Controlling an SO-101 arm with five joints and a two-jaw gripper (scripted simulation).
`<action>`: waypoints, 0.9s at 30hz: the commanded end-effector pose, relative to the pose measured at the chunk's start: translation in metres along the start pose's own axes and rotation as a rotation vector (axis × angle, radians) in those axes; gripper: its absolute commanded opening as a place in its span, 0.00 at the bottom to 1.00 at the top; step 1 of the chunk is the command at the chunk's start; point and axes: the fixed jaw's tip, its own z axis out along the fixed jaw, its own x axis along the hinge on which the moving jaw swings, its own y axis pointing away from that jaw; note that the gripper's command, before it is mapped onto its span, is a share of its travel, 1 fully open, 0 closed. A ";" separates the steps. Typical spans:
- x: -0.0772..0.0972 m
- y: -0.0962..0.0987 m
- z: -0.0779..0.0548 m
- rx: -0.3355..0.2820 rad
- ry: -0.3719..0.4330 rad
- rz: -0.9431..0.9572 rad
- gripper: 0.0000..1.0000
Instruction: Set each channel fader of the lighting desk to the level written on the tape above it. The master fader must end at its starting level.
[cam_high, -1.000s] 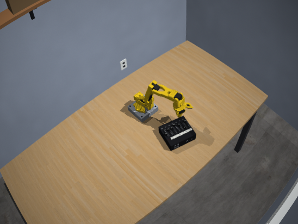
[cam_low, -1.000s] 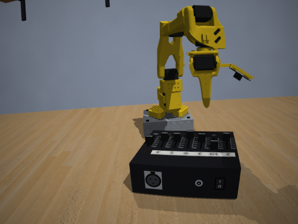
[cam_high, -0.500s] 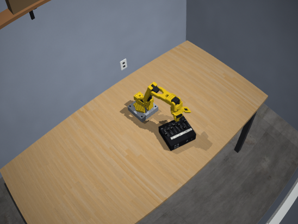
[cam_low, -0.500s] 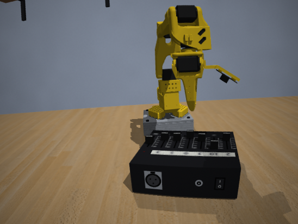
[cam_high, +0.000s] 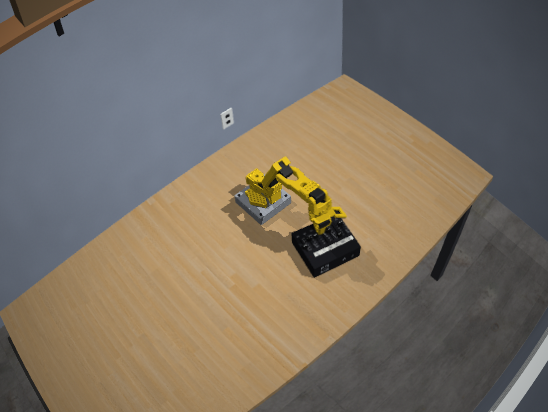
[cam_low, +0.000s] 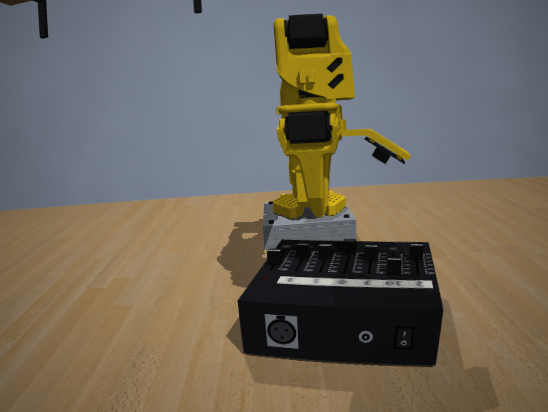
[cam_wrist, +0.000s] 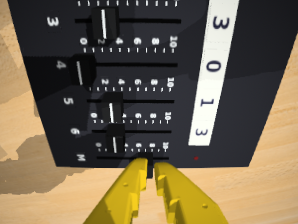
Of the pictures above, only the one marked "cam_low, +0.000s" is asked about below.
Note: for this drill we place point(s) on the black lighting desk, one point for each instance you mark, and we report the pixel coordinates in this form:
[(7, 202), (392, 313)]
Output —
[(344, 301)]

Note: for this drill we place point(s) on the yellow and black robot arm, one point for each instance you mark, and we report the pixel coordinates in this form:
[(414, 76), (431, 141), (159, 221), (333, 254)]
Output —
[(312, 73)]

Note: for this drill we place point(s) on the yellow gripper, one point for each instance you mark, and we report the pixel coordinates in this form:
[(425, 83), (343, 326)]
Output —
[(312, 122)]

